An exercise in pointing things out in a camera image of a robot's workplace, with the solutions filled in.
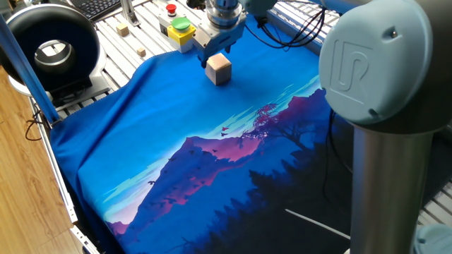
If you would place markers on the blue mountain print cloth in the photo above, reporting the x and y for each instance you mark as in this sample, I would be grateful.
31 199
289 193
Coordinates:
176 123

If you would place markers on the yellow box with green button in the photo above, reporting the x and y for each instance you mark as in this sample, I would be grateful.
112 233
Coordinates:
180 35

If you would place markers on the blue metal post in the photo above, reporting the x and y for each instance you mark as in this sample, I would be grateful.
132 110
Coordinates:
24 74

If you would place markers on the grey box with red button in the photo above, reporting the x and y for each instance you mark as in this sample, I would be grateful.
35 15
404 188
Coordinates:
165 21

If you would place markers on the silver grey gripper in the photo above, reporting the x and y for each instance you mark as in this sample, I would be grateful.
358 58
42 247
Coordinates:
219 39

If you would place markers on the silver table edge profile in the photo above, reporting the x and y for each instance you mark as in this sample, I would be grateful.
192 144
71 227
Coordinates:
58 183

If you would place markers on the aluminium frame rail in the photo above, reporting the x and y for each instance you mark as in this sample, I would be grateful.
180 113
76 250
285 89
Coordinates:
296 30

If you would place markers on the silver metal bracket post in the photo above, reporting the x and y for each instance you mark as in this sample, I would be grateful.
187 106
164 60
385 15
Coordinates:
130 14

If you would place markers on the tiny wooden cube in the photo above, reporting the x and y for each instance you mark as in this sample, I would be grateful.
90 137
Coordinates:
141 52

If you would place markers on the silver robot arm, light-blue caps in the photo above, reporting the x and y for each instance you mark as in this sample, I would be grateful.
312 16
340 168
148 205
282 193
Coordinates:
381 70

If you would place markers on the black keyboard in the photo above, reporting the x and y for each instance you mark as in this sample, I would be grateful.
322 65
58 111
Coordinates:
99 7

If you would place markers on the small wooden cube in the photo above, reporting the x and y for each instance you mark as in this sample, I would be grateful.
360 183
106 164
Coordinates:
122 30

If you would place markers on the large wooden cube block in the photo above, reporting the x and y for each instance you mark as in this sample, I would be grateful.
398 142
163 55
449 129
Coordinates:
219 70

